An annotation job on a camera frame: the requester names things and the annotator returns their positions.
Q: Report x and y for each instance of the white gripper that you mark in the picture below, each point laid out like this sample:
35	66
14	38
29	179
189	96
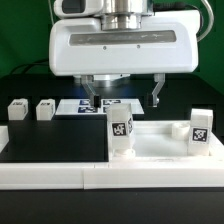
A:
165	43

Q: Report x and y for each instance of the white U-shaped obstacle fence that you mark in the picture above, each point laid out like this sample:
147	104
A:
117	173

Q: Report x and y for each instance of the white marker base plate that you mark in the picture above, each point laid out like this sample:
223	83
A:
82	106

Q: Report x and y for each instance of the white square table top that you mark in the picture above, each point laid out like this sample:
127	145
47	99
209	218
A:
166	139

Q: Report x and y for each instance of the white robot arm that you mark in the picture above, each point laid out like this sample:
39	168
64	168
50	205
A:
127	15

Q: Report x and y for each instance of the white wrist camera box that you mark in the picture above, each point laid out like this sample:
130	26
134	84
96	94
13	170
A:
77	8

